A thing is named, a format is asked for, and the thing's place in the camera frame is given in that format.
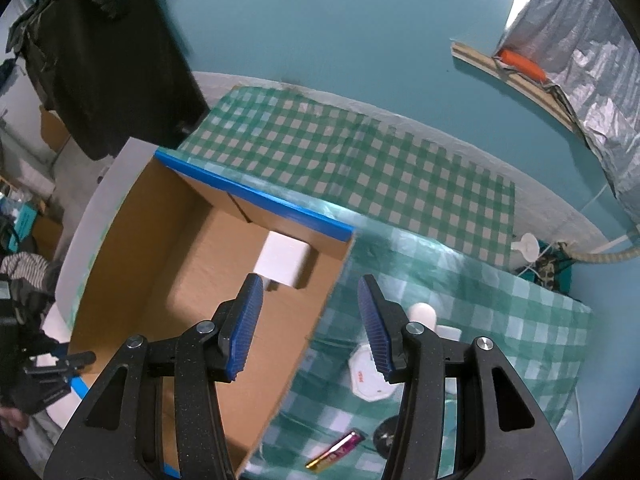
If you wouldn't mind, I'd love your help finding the teal box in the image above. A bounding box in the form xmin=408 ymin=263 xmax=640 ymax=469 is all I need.
xmin=12 ymin=202 xmax=39 ymax=241

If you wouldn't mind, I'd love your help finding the black round disc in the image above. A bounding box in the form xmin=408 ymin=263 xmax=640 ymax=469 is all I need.
xmin=372 ymin=417 xmax=401 ymax=459

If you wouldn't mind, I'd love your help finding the white charger block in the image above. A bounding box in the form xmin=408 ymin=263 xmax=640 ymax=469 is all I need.
xmin=254 ymin=231 xmax=312 ymax=292

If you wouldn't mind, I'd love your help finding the green checkered plastic tablecloth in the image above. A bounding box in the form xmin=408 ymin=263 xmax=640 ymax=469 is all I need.
xmin=245 ymin=195 xmax=593 ymax=480

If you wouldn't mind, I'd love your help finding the cardboard box with blue tape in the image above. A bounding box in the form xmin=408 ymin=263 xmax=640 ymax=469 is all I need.
xmin=67 ymin=147 xmax=357 ymax=480

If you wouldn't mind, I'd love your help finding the black hanging garment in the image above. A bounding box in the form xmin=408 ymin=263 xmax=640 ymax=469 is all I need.
xmin=7 ymin=0 xmax=211 ymax=159

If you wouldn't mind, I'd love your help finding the wooden strip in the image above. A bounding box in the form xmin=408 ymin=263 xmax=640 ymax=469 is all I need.
xmin=451 ymin=41 xmax=588 ymax=133

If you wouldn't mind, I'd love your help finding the green checkered paper sheet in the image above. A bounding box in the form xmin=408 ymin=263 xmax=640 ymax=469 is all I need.
xmin=179 ymin=85 xmax=517 ymax=267

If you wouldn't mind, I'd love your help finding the white pill bottle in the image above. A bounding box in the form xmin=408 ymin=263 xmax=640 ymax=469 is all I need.
xmin=407 ymin=302 xmax=463 ymax=345

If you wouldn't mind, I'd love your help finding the pink and yellow lighter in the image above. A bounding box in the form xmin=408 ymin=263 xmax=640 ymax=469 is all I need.
xmin=306 ymin=430 xmax=365 ymax=471

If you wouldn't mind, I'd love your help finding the beige ribbed hose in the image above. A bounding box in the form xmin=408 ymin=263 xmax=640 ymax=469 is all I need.
xmin=575 ymin=230 xmax=640 ymax=266

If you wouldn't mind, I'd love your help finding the white octagonal case red label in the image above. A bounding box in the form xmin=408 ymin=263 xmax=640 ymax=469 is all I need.
xmin=348 ymin=345 xmax=402 ymax=402

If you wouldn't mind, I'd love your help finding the striped cloth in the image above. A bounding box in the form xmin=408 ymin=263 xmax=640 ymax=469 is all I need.
xmin=0 ymin=252 xmax=61 ymax=306

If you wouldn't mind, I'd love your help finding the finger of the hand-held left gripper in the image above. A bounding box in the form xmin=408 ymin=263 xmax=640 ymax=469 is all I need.
xmin=22 ymin=351 xmax=97 ymax=377

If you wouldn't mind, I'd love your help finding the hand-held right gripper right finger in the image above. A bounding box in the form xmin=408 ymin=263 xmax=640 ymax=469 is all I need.
xmin=357 ymin=274 xmax=572 ymax=480

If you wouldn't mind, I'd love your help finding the camouflage cloth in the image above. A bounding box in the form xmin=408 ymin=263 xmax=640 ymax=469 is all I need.
xmin=520 ymin=252 xmax=576 ymax=294

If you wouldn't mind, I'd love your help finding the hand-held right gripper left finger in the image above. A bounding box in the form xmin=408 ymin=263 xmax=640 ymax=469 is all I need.
xmin=44 ymin=274 xmax=264 ymax=480

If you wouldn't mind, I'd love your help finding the white funnel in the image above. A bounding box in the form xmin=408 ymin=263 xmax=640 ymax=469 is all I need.
xmin=515 ymin=233 xmax=539 ymax=262

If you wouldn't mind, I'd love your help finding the person's left hand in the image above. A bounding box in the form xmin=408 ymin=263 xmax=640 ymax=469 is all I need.
xmin=0 ymin=406 xmax=27 ymax=433

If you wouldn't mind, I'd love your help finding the silver foil curtain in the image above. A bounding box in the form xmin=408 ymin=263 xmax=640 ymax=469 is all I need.
xmin=495 ymin=0 xmax=640 ymax=211

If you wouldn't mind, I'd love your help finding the white foam sheet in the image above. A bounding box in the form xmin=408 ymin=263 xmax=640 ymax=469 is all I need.
xmin=30 ymin=302 xmax=101 ymax=441

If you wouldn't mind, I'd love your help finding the orange tube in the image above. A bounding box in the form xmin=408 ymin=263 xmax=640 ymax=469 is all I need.
xmin=497 ymin=49 xmax=549 ymax=84

